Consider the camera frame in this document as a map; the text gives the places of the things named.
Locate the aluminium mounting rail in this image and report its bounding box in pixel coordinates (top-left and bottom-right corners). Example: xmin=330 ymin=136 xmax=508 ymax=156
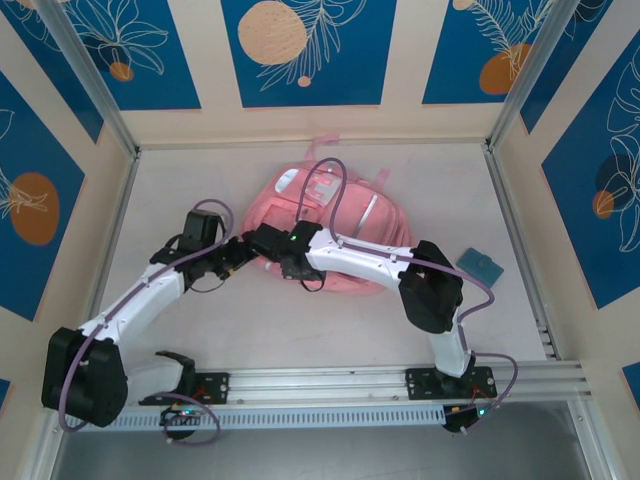
xmin=42 ymin=362 xmax=594 ymax=412

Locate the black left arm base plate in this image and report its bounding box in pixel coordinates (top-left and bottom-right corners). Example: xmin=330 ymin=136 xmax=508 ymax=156
xmin=138 ymin=370 xmax=232 ymax=406

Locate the teal wallet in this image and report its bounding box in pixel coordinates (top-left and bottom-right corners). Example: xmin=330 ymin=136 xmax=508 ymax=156
xmin=457 ymin=247 xmax=505 ymax=287

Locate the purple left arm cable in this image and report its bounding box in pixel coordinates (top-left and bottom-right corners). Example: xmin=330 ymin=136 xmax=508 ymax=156
xmin=58 ymin=198 xmax=237 ymax=447

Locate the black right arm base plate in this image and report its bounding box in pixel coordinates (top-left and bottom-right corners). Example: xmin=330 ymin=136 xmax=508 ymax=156
xmin=403 ymin=366 xmax=497 ymax=401

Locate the blue floral wall poster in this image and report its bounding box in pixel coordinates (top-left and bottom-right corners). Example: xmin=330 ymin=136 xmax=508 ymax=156
xmin=519 ymin=0 xmax=640 ymax=135
xmin=221 ymin=0 xmax=400 ymax=109
xmin=541 ymin=47 xmax=640 ymax=311
xmin=0 ymin=0 xmax=105 ymax=145
xmin=421 ymin=0 xmax=557 ymax=106
xmin=0 ymin=69 xmax=87 ymax=323
xmin=62 ymin=0 xmax=203 ymax=112

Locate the pink student backpack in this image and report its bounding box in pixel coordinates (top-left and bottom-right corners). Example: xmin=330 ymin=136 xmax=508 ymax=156
xmin=242 ymin=132 xmax=416 ymax=299

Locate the aluminium table edge rail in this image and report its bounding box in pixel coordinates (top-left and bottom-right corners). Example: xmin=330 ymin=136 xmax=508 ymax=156
xmin=483 ymin=142 xmax=560 ymax=362
xmin=72 ymin=149 xmax=142 ymax=372

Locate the aluminium frame post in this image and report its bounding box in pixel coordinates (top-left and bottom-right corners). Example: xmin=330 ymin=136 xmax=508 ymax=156
xmin=485 ymin=0 xmax=576 ymax=151
xmin=34 ymin=0 xmax=140 ymax=157

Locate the grey slotted cable duct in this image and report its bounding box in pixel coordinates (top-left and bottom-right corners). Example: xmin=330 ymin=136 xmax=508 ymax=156
xmin=63 ymin=404 xmax=447 ymax=432

